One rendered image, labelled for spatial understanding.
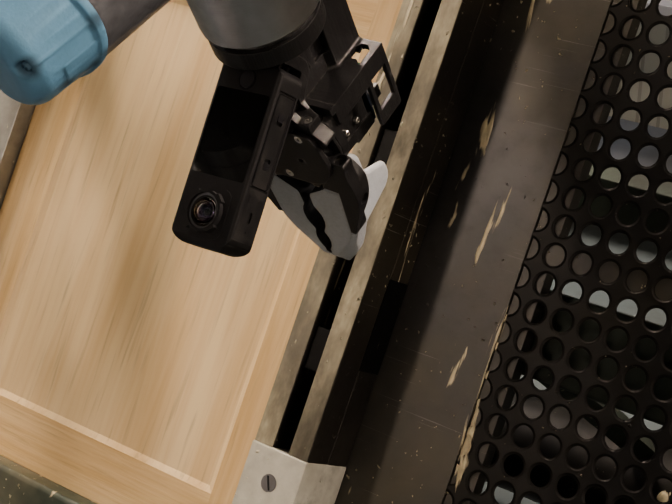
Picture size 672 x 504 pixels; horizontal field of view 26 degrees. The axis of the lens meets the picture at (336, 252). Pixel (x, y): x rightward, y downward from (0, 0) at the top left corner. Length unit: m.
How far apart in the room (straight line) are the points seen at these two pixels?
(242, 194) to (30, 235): 0.76
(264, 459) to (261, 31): 0.57
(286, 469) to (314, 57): 0.50
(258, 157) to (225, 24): 0.08
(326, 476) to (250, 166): 0.52
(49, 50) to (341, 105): 0.22
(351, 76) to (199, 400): 0.59
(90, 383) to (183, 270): 0.15
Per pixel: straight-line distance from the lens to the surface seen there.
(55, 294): 1.55
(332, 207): 0.93
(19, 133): 1.61
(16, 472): 1.51
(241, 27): 0.82
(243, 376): 1.39
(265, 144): 0.85
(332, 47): 0.89
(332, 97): 0.88
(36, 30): 0.73
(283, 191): 0.95
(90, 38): 0.74
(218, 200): 0.85
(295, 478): 1.28
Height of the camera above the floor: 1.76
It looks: 27 degrees down
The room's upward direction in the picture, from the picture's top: straight up
